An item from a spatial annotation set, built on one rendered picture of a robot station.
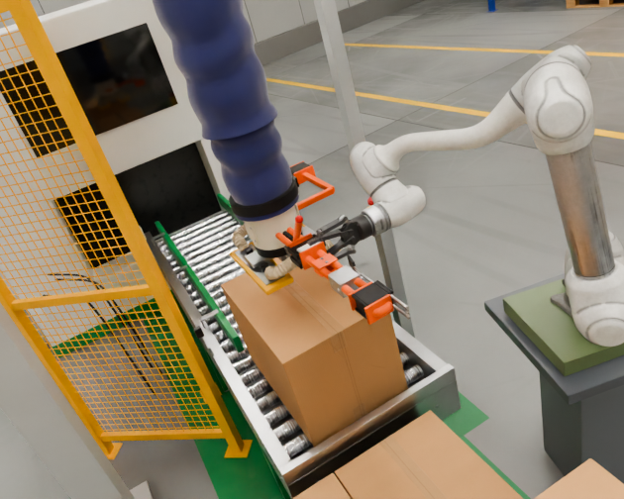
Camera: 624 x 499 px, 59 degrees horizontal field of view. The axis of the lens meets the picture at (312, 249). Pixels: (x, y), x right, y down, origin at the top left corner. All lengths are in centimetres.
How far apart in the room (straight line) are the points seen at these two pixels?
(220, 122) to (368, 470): 118
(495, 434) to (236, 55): 189
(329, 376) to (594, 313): 81
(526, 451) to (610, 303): 111
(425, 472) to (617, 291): 78
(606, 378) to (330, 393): 83
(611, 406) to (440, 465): 63
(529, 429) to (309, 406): 113
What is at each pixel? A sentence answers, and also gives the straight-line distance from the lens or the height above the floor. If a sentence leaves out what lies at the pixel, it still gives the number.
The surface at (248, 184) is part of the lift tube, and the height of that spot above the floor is 144.
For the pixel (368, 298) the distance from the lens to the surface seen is 134.
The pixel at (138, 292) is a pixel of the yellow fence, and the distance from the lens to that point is 231.
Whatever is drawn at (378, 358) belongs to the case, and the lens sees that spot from 192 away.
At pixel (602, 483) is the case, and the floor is 94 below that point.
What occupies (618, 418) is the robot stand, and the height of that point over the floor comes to 39.
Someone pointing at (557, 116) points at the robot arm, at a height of 157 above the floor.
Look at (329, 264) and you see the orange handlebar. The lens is 155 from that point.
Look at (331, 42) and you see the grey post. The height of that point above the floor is 122.
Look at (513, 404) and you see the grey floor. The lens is 275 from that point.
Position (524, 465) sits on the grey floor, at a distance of 254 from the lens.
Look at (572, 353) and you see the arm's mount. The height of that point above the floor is 80.
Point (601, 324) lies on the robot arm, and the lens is 162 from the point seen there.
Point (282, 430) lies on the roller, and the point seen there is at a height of 55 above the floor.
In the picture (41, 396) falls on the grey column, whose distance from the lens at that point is 231.
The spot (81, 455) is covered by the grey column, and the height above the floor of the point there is 52.
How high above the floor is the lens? 206
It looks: 30 degrees down
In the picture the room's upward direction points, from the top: 17 degrees counter-clockwise
